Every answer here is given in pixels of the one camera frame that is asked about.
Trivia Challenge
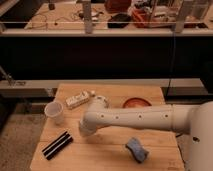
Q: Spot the black striped eraser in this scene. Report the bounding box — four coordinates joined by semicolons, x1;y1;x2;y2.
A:
42;131;73;160

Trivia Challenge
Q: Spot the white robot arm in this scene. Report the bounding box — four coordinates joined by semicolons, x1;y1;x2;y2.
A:
79;96;213;171

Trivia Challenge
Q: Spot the white tube with cap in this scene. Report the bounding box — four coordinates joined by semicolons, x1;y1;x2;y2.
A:
65;90;95;109

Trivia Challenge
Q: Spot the translucent plastic cup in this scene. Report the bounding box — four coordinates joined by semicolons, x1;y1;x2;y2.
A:
44;101;63;125

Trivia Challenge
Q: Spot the black bowl on bench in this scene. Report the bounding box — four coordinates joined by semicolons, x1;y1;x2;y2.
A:
107;13;131;28

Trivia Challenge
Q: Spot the red box on bench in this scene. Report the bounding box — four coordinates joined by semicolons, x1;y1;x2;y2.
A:
131;9;156;28

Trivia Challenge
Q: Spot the blue grey sponge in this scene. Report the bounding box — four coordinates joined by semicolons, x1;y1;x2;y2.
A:
125;137;149;163

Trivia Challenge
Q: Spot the red container top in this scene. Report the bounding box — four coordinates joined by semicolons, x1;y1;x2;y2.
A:
105;0;131;13

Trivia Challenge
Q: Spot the grey metal post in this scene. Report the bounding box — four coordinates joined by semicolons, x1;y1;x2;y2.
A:
82;0;93;34
174;0;192;33

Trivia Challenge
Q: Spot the grey metal post right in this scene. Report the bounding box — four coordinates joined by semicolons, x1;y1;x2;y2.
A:
174;0;192;33

